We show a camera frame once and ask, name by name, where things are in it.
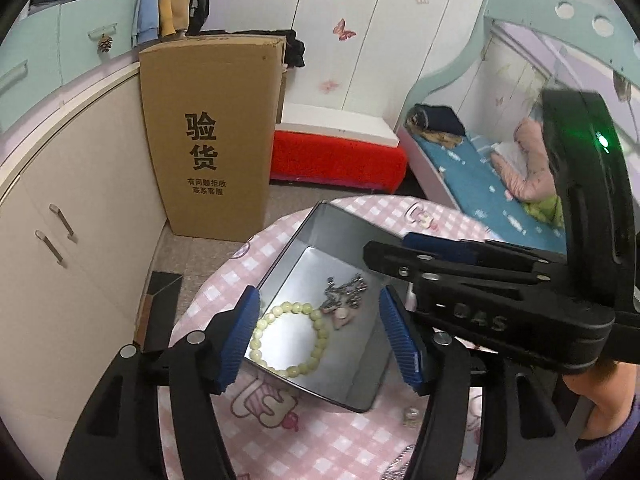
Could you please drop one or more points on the person's right forearm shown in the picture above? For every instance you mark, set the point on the person's right forearm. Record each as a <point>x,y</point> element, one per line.
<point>600,400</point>

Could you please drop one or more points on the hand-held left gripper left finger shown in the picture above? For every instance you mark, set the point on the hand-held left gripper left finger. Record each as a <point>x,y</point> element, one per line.
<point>240,340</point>

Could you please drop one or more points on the pine cone ornament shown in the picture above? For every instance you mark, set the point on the pine cone ornament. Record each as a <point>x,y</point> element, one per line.
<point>105,44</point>

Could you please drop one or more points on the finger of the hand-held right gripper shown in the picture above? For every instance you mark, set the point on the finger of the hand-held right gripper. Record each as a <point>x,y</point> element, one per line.
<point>440,246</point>
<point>395,260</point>

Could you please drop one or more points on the green cloth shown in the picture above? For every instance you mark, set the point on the green cloth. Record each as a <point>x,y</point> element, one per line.
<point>547,210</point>

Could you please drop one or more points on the pink checked tablecloth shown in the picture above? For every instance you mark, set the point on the pink checked tablecloth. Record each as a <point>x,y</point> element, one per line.
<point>320,440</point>

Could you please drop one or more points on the dark pink butterfly sticker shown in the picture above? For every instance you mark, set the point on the dark pink butterfly sticker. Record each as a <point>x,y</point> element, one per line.
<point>344,30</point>

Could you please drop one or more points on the pink pillow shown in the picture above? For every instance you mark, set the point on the pink pillow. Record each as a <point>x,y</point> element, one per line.
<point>530,160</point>

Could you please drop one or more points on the mint and white bed frame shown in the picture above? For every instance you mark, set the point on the mint and white bed frame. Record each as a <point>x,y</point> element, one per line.
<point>525,15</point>

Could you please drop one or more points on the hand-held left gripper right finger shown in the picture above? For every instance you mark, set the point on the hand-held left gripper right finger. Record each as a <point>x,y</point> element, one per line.
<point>400,340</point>

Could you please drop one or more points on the beige cabinet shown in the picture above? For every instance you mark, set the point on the beige cabinet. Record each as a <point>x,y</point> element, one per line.
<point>75,285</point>

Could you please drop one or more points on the blue patterned bedsheet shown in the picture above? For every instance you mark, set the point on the blue patterned bedsheet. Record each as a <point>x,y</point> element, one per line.
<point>465,175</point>

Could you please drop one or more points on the blue hanging garment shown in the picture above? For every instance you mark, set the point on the blue hanging garment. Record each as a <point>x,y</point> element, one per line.
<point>145,0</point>

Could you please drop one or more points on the mint drawer unit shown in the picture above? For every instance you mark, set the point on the mint drawer unit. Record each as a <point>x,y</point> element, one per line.
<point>75,40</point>

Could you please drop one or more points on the grey metal tin box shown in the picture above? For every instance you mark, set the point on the grey metal tin box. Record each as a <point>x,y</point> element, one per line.
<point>345,357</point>

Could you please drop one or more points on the pale pink butterfly sticker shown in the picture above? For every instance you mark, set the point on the pale pink butterfly sticker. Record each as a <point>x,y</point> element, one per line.
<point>328,85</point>

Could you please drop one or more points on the large cardboard box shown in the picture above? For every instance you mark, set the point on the large cardboard box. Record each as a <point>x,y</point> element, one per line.
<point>210,110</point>

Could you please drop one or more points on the dark clothes pile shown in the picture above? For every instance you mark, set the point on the dark clothes pile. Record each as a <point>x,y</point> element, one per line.
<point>440,120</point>

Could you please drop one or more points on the white wardrobe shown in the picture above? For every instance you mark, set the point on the white wardrobe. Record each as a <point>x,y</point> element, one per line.
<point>390,35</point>

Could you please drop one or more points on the red ottoman white top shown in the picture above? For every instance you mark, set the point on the red ottoman white top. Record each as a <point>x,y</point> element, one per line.
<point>335,160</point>

